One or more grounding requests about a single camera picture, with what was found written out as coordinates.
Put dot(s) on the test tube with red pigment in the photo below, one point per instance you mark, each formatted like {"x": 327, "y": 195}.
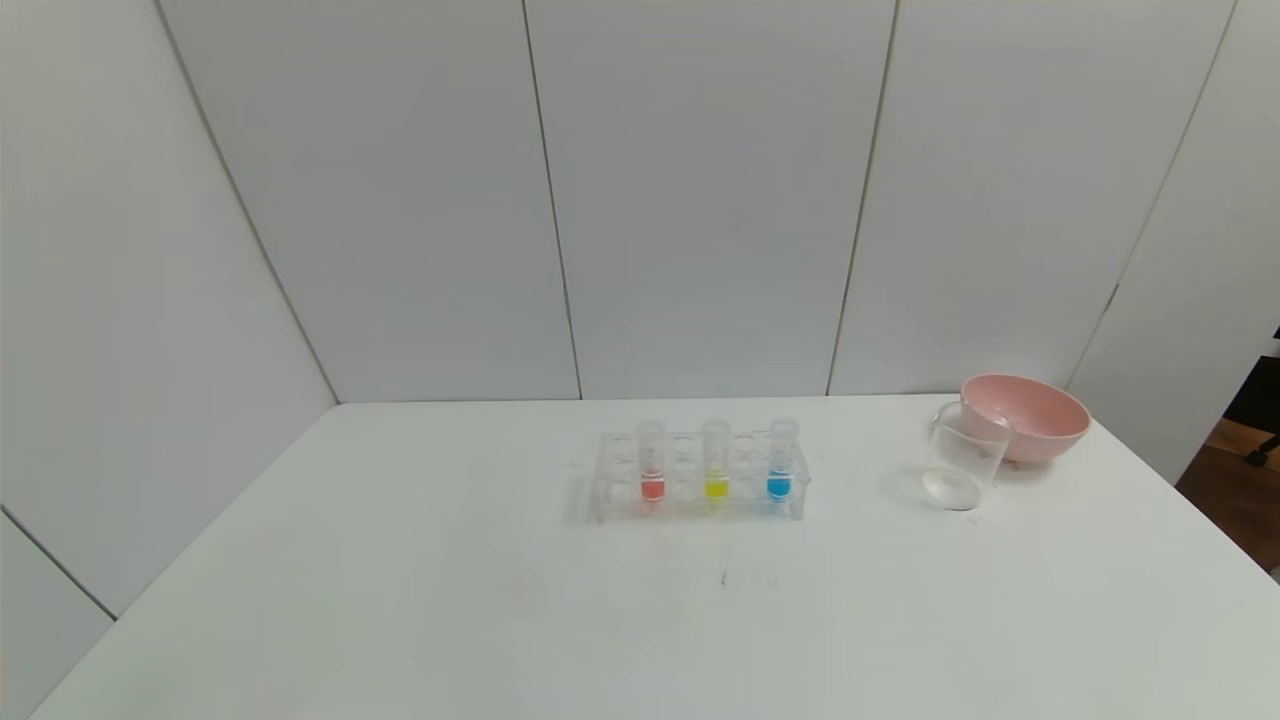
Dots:
{"x": 652, "y": 488}

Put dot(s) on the test tube with yellow pigment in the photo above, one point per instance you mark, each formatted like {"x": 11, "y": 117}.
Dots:
{"x": 716, "y": 488}

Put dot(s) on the clear acrylic test tube rack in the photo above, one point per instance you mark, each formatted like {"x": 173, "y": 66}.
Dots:
{"x": 684, "y": 510}

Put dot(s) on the test tube with blue pigment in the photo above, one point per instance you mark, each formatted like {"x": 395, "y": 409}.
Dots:
{"x": 779, "y": 487}

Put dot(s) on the clear glass beaker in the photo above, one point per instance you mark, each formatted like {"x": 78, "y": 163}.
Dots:
{"x": 962, "y": 470}

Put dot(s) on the pink bowl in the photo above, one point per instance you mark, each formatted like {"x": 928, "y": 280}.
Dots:
{"x": 1045, "y": 415}

